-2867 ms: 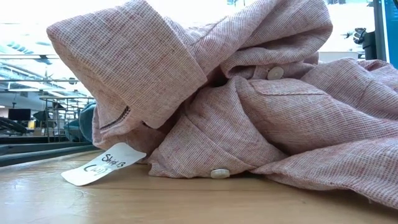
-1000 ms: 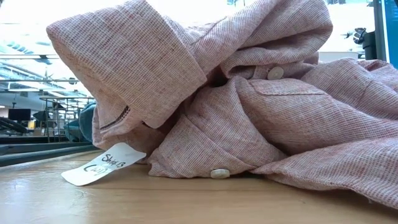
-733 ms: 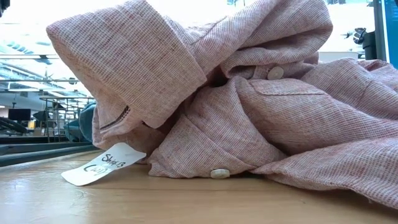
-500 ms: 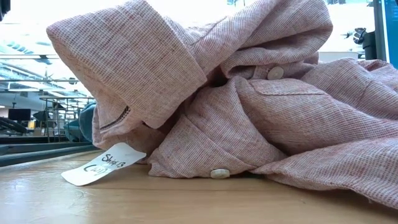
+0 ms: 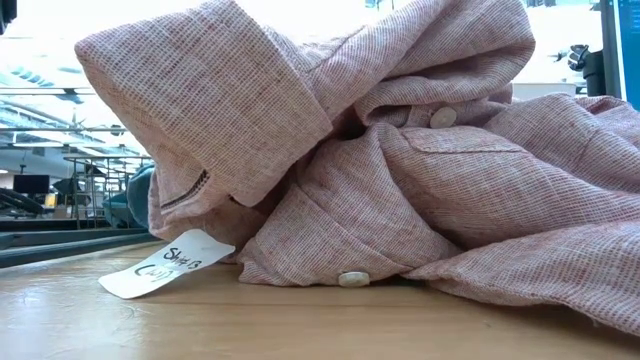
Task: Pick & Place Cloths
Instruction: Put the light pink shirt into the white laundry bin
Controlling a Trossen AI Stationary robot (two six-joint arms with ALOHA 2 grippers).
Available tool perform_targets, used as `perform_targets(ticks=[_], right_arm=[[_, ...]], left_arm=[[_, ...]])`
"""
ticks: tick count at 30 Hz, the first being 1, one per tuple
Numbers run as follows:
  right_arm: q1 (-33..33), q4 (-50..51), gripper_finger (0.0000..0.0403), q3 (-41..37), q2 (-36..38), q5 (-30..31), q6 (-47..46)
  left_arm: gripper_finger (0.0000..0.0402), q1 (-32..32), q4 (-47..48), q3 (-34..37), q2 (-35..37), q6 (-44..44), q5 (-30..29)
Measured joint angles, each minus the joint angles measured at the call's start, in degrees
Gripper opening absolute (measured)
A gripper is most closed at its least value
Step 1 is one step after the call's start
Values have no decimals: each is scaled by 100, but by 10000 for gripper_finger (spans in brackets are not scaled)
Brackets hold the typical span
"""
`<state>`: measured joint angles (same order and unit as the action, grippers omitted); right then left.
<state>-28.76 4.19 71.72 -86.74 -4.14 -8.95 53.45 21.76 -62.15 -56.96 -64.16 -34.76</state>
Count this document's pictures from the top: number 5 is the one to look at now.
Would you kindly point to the pink woven button shirt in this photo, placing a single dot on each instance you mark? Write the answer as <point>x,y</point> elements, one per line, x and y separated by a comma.
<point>400,200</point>

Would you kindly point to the white handwritten paper tag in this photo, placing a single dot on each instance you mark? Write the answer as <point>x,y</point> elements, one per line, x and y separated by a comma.
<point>165,265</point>

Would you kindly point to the blue-teal waffle towel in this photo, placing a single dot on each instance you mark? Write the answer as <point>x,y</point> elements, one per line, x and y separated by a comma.
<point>140,195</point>

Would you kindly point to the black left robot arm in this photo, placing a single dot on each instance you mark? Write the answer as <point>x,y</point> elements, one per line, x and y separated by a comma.
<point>7,15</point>

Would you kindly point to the bright teal cloth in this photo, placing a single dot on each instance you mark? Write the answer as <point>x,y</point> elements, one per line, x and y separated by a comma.
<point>116,212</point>

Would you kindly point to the small black round device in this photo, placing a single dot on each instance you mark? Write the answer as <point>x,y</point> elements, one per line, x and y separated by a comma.
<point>578,56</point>

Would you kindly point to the black background monitor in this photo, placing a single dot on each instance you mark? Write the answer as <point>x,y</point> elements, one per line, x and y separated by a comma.
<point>31,184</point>

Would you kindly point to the computer monitor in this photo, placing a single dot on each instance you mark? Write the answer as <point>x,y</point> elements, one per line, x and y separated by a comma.
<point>630,50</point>

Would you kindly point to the black aluminium table frame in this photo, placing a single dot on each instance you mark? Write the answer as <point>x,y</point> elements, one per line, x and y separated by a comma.
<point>60,247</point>

